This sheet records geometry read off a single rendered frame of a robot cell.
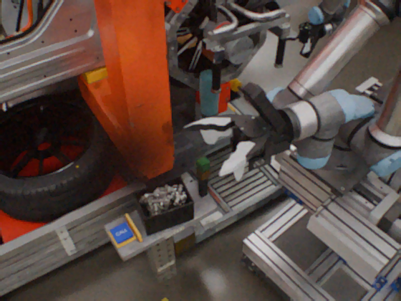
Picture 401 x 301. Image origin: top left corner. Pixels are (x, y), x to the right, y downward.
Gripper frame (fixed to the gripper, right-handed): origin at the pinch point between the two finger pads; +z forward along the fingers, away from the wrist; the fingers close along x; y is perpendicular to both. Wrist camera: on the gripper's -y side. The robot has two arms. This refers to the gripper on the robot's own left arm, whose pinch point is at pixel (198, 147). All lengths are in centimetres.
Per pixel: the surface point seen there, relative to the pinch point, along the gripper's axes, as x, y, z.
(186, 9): 91, 9, -37
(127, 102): 58, 22, 0
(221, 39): 73, 16, -43
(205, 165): 49, 52, -22
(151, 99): 59, 24, -8
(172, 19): 92, 12, -31
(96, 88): 108, 41, 3
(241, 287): 33, 120, -29
